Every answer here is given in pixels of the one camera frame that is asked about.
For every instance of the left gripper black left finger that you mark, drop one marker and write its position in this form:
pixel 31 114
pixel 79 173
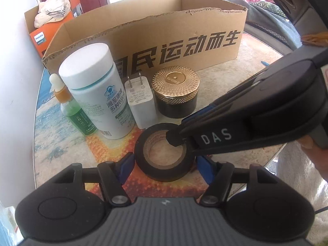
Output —
pixel 113 176

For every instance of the white USB charger plug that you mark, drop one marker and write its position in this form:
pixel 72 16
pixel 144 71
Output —
pixel 141 101

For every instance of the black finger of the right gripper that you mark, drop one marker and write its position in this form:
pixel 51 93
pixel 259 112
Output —
pixel 214 113
pixel 181 135

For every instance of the white supplement bottle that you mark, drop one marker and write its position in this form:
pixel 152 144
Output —
pixel 91 76

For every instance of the orange Philips box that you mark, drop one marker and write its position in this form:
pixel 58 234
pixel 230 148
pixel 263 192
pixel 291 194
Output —
pixel 41 37

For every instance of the large brown cardboard box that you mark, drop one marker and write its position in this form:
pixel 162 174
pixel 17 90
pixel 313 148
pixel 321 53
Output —
pixel 147 35

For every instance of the black jar gold lid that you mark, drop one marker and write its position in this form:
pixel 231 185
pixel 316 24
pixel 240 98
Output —
pixel 176 90

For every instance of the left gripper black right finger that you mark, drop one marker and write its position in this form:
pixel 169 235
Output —
pixel 219 179

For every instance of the beige cloth hat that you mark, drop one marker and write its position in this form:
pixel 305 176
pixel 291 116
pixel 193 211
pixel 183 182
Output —
pixel 51 11

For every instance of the black electrical tape roll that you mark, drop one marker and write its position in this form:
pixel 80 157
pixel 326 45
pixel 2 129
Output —
pixel 161 173

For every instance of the green dropper bottle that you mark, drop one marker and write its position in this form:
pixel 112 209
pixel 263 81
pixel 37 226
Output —
pixel 69 106

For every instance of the person's right hand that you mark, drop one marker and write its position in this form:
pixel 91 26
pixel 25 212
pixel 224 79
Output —
pixel 318 156

